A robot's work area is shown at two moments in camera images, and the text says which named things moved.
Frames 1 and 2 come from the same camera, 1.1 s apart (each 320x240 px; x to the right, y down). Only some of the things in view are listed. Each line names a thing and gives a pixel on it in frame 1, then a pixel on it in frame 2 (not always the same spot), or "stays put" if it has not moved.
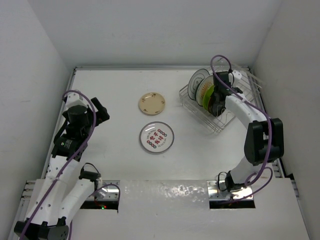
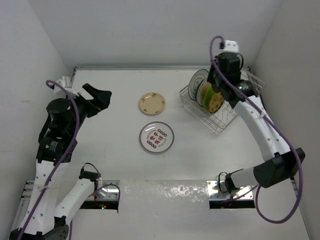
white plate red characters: (156, 137) stays put
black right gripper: (213, 98) → (210, 77)
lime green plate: (207, 96) stays put
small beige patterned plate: (152, 103) stays put
